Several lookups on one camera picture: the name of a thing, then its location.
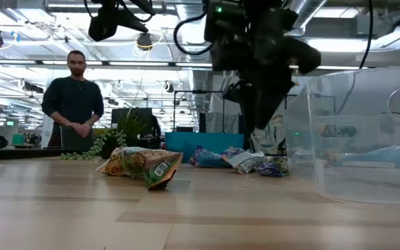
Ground black looped cable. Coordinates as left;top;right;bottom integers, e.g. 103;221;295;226
172;6;215;57

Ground black hanging cable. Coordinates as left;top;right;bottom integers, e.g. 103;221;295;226
358;0;375;69

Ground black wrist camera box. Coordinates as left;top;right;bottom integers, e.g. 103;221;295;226
203;0;249;44

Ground white green draped cloth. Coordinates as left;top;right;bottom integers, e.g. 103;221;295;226
249;113;287;156

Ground long light strip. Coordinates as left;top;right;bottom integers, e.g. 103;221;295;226
0;59;400;72

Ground clear plastic bin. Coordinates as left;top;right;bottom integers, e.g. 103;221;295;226
283;66;400;206

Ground black monitor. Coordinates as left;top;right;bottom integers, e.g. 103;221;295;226
110;107;153;135

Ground black metal frame stand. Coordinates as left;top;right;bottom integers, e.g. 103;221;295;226
172;89;226;134

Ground succulent plant in black pot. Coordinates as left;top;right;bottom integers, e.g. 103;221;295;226
60;110;149;162

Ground blue plastic bin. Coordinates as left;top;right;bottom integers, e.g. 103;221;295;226
165;131;247;165

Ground silver ventilation duct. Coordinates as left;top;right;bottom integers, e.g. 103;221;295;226
286;0;328;32
174;2;219;92

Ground person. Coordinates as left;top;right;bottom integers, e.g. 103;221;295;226
40;49;105;149

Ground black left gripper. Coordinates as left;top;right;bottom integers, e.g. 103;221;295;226
87;0;157;43

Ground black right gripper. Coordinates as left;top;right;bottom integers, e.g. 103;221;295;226
210;0;323;135

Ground light blue red granola bar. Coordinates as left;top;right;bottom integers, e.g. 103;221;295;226
327;143;400;171

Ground green granola bar wrapper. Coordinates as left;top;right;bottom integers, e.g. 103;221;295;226
265;155;290;167
97;146;184;191

